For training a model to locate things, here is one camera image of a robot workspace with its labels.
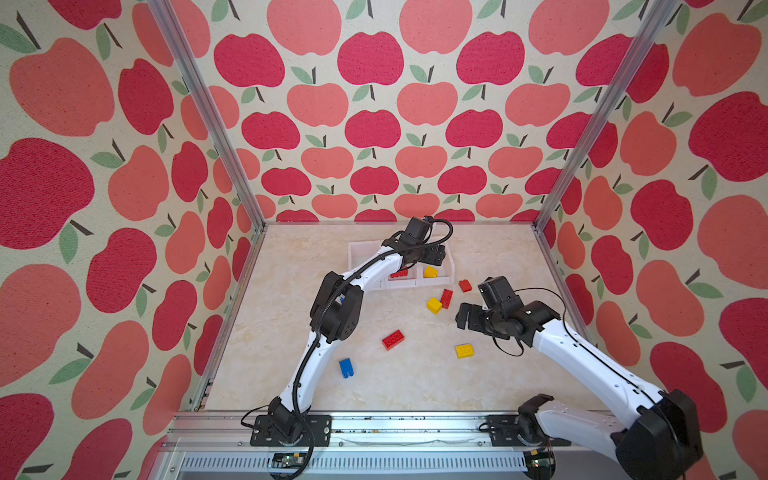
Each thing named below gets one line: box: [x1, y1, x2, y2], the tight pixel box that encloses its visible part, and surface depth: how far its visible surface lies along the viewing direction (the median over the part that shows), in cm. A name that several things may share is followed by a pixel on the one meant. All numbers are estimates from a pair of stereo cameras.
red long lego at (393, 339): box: [382, 329, 405, 351], surface depth 90 cm
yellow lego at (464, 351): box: [455, 344, 475, 359], surface depth 88 cm
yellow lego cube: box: [426, 297, 443, 315], surface depth 98 cm
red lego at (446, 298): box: [440, 288, 453, 309], surface depth 100 cm
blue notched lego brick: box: [339, 358, 354, 379], surface depth 84 cm
